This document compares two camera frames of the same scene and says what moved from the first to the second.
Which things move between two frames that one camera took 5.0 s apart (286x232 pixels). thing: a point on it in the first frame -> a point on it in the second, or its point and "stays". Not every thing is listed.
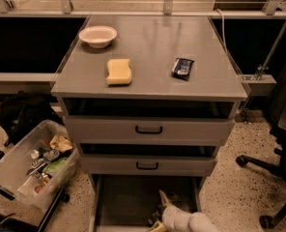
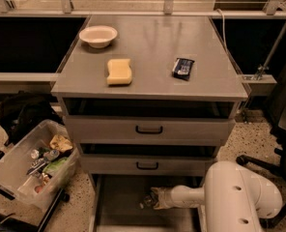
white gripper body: (174, 217) -> (176, 196)
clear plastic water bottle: (157, 216) -> (150, 199)
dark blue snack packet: (182, 69) stays
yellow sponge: (120, 72) stays
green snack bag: (55, 165) stays
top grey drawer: (149, 121) stays
